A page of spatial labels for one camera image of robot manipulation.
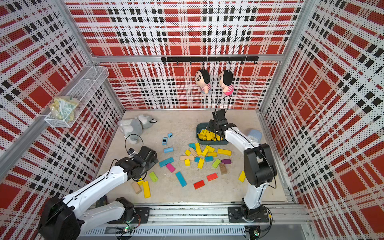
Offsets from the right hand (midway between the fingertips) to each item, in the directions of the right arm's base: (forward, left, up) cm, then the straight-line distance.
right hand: (211, 125), depth 94 cm
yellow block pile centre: (-12, +2, -12) cm, 17 cm away
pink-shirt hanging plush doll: (+23, -9, +19) cm, 31 cm away
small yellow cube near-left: (-32, +41, -10) cm, 53 cm away
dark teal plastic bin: (+6, +6, -9) cm, 13 cm away
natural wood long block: (-16, +18, -12) cm, 27 cm away
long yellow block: (-36, +37, -13) cm, 53 cm away
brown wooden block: (-24, -7, -12) cm, 28 cm away
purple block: (-18, -9, -14) cm, 25 cm away
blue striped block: (-4, +32, -12) cm, 34 cm away
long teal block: (-29, +19, -14) cm, 37 cm away
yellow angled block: (-9, +9, -14) cm, 19 cm away
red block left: (-32, +8, -14) cm, 36 cm away
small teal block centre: (-17, +2, -13) cm, 21 cm away
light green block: (-20, -3, -13) cm, 24 cm away
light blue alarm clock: (+1, -32, -11) cm, 34 cm away
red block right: (-28, 0, -14) cm, 31 cm away
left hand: (-23, +35, -6) cm, 42 cm away
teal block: (-19, +29, -13) cm, 37 cm away
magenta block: (-22, +26, -14) cm, 37 cm away
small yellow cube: (-20, +15, -12) cm, 28 cm away
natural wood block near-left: (-35, +42, -11) cm, 56 cm away
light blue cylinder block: (-11, +28, -13) cm, 33 cm away
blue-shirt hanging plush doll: (+20, +6, +21) cm, 30 cm away
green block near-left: (-29, +34, -12) cm, 46 cm away
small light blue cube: (+1, +29, -12) cm, 31 cm away
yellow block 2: (-20, +7, -13) cm, 25 cm away
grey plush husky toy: (+1, +53, -4) cm, 53 cm away
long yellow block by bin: (-12, -9, -13) cm, 20 cm away
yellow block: (-28, -18, -13) cm, 36 cm away
